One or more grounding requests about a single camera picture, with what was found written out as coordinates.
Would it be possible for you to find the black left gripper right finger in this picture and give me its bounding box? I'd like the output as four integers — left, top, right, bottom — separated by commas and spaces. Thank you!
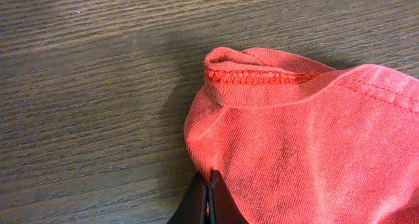
208, 170, 248, 224

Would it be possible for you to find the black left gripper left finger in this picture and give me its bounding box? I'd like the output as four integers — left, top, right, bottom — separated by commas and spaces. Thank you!
167, 172, 208, 224

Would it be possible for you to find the red orange printed t-shirt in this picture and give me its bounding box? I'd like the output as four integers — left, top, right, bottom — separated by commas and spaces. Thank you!
185, 47, 418, 223

